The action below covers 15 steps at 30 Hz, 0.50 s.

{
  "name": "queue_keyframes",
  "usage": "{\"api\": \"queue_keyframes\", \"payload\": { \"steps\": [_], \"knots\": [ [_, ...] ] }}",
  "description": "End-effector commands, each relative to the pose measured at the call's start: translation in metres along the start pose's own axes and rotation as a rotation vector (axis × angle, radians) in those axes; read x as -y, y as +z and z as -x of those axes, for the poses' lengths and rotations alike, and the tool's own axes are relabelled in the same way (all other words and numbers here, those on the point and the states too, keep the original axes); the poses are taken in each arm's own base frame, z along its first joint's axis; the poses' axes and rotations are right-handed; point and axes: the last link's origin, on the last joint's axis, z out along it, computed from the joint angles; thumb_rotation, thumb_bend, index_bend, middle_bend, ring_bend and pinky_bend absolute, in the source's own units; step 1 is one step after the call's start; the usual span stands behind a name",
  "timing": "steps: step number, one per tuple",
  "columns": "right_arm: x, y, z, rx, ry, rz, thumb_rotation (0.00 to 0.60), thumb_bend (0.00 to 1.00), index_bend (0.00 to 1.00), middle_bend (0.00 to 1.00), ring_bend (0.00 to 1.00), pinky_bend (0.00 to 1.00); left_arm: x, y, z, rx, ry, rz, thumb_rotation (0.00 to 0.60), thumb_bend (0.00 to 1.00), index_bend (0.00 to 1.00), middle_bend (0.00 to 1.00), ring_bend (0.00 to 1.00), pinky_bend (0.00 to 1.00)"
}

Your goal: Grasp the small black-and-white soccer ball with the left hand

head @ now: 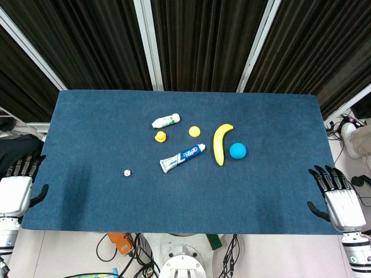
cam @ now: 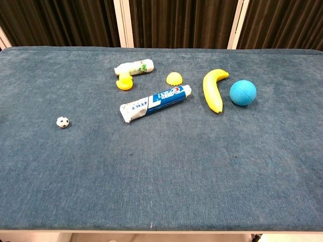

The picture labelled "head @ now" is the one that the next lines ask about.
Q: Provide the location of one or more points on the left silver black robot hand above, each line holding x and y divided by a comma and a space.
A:
14, 194

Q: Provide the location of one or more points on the white frame post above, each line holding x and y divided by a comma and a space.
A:
32, 55
258, 46
150, 43
347, 101

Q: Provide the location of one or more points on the blue foam ball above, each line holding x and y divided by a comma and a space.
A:
238, 151

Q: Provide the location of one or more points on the yellow rubber duck toy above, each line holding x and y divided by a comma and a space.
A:
160, 137

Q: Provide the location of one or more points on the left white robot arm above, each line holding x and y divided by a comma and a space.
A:
7, 240

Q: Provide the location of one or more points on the blue white toothpaste tube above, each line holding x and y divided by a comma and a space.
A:
182, 157

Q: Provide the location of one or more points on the yellow half dome toy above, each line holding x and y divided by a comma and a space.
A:
194, 131

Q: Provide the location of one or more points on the orange box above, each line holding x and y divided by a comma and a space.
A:
121, 243

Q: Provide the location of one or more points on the green flat object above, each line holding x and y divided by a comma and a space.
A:
214, 241

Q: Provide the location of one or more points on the small white soccer ball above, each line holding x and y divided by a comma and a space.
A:
127, 173

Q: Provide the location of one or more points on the yellow banana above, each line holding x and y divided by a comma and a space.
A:
218, 144

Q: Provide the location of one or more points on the black pleated curtain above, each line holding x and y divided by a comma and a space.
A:
20, 87
208, 40
319, 43
87, 37

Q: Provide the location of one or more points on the white bottle green label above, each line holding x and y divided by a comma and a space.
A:
165, 120

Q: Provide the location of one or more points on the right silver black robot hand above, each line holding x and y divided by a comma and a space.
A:
345, 208

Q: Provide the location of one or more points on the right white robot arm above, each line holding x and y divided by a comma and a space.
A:
358, 255

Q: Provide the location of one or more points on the blue table cloth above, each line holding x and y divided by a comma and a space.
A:
87, 130

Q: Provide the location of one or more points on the white robot torso base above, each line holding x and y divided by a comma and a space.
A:
185, 260

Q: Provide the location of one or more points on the beige trouser leg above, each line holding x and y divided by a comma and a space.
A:
362, 139

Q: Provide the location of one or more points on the teal plastic frame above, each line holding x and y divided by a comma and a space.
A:
101, 273

